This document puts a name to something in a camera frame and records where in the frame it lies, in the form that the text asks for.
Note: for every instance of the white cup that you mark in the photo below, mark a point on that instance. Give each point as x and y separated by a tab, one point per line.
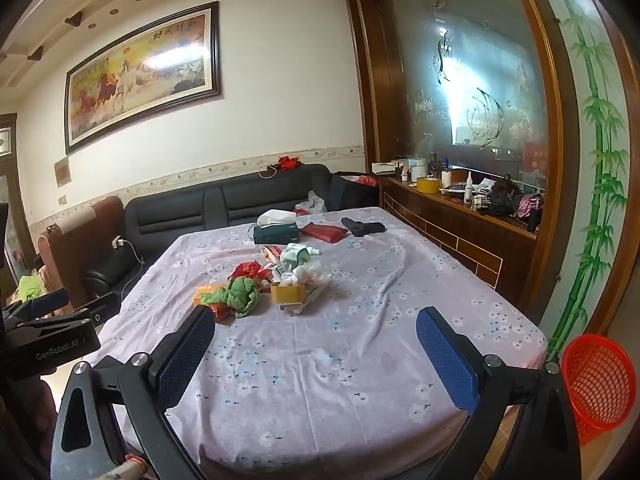
446	179

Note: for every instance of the white green crumpled packaging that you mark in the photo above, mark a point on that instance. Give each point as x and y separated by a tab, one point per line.
295	252

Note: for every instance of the orange box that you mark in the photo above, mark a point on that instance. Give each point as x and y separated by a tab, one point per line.
205	294

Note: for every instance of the light green garment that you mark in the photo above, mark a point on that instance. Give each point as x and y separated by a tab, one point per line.
30	286

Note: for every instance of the small wall poster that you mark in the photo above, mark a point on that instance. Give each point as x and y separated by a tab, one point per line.
61	170

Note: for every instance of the pink bag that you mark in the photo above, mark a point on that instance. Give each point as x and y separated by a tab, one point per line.
530	207

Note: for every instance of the red striped box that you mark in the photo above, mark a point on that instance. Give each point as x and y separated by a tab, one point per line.
272	260

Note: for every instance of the black leather sofa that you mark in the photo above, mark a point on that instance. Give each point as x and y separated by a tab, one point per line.
260	195

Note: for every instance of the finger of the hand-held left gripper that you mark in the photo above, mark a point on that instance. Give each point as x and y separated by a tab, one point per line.
50	302
102	307

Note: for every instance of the white phone charger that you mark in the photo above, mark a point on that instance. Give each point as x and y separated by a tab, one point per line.
118	242

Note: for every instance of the flat white box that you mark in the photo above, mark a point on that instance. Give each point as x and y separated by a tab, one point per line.
386	168

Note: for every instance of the framed horse painting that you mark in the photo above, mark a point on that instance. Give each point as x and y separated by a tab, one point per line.
140	75

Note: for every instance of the green plush cloth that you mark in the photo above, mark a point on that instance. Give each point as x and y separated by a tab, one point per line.
240	295

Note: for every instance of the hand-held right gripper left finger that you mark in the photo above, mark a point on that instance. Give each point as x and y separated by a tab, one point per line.
185	355

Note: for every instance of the red plastic basket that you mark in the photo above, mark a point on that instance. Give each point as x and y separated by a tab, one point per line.
595	385

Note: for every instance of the crumpled clear plastic bag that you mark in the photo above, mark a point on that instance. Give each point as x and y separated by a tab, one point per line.
312	271

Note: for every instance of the white medicine box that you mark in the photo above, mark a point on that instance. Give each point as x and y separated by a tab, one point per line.
312	294

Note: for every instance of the yellow tape roll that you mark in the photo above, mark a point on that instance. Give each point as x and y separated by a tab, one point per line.
427	185

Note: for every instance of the wooden partition with frosted glass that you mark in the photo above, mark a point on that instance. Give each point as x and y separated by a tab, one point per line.
450	240

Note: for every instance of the lilac floral tablecloth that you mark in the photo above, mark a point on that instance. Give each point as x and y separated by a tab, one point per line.
325	360

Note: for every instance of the light blue box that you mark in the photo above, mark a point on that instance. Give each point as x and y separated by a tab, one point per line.
417	165

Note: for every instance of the red pouch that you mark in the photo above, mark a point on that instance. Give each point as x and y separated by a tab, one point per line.
322	231

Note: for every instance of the black toy gun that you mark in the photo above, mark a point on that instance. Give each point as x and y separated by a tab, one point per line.
360	227

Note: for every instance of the dark green tissue box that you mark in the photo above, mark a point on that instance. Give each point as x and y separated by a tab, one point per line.
275	234

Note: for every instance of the small white bottle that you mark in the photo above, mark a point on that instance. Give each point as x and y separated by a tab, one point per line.
469	189

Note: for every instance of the black bag with red contents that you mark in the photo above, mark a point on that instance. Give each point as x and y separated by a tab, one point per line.
352	190

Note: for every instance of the brown tape roll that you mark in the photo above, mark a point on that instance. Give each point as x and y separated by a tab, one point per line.
285	294

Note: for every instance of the red cloth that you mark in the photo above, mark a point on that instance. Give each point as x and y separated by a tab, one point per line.
287	162

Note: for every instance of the white plastic bag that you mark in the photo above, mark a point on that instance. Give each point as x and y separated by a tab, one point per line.
312	205

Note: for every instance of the red crumpled wrapper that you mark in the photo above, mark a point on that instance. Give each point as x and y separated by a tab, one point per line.
250	270

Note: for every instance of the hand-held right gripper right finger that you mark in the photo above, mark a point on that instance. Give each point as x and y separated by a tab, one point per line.
447	360

